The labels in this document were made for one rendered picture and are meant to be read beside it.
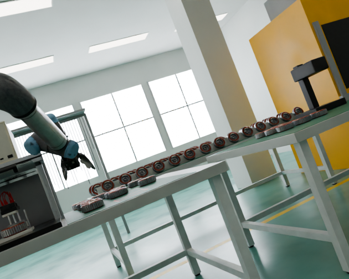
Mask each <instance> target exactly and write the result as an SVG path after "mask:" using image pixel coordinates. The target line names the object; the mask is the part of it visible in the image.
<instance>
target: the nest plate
mask: <svg viewBox="0 0 349 279"><path fill-rule="evenodd" d="M33 229H34V226H32V227H29V228H27V229H26V230H24V231H22V232H19V233H17V234H14V235H12V236H10V237H7V238H2V239H0V244H1V243H4V242H6V241H8V240H11V239H14V238H16V237H19V236H21V235H24V234H26V233H28V232H31V231H33Z"/></svg>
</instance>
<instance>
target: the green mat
mask: <svg viewBox="0 0 349 279"><path fill-rule="evenodd" d="M192 173H195V172H191V173H185V174H179V175H174V176H170V177H164V178H158V179H157V180H156V181H155V182H153V183H150V184H147V185H144V186H142V187H139V185H137V186H135V187H133V188H129V189H127V190H128V192H127V193H126V194H124V195H122V196H119V197H117V198H114V199H106V198H105V199H103V201H104V205H103V206H102V207H99V208H97V209H95V210H92V211H90V212H87V213H82V211H77V210H73V211H71V212H68V213H66V214H64V216H65V220H66V222H67V224H68V225H69V224H71V223H74V222H76V221H78V220H81V219H83V218H86V217H88V216H91V215H93V214H96V213H98V212H100V211H103V210H105V209H107V208H110V207H112V206H115V205H117V204H120V203H122V202H125V201H127V200H129V199H132V198H134V197H137V196H139V195H141V194H144V193H147V192H149V191H151V190H154V189H156V188H159V187H161V186H163V185H166V184H168V183H170V182H173V181H175V180H178V179H180V178H183V177H185V176H187V175H190V174H192ZM142 189H145V190H142ZM147 189H148V190H147ZM114 200H115V201H114Z"/></svg>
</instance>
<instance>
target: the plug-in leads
mask: <svg viewBox="0 0 349 279"><path fill-rule="evenodd" d="M3 193H5V195H6V194H7V195H8V197H9V201H10V203H12V202H14V201H15V200H13V198H12V195H11V193H10V192H9V193H8V192H3ZM3 193H2V194H1V195H2V197H3ZM5 195H4V199H3V201H4V204H5V205H7V204H8V202H7V201H6V199H5ZM0 202H1V205H2V206H4V204H3V202H2V201H1V196H0Z"/></svg>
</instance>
